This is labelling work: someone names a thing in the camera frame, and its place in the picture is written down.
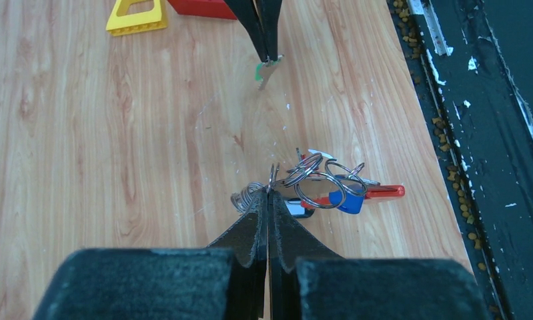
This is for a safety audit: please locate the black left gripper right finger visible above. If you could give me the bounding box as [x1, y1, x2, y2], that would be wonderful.
[268, 191, 489, 319]

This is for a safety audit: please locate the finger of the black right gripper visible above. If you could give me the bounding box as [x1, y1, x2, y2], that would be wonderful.
[224, 0, 268, 62]
[259, 0, 282, 61]

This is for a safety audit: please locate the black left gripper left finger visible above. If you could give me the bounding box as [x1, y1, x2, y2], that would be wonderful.
[34, 189, 268, 319]

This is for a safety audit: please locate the key with green tag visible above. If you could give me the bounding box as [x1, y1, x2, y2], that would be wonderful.
[255, 55, 284, 91]

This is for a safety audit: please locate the metal key organizer red handle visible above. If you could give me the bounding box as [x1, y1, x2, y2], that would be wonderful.
[230, 149, 406, 214]

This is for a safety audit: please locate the red tray with white slots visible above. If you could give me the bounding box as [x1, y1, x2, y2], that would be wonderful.
[167, 0, 237, 20]

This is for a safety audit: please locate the yellow plastic piece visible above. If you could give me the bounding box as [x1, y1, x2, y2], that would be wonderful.
[105, 0, 168, 37]

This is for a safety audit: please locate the silver key blue tag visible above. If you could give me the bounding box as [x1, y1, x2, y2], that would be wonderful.
[328, 175, 381, 215]

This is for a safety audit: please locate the white paper scrap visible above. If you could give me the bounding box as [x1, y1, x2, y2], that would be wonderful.
[308, 149, 337, 161]

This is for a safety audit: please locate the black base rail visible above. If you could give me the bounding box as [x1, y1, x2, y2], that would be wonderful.
[388, 1, 533, 319]

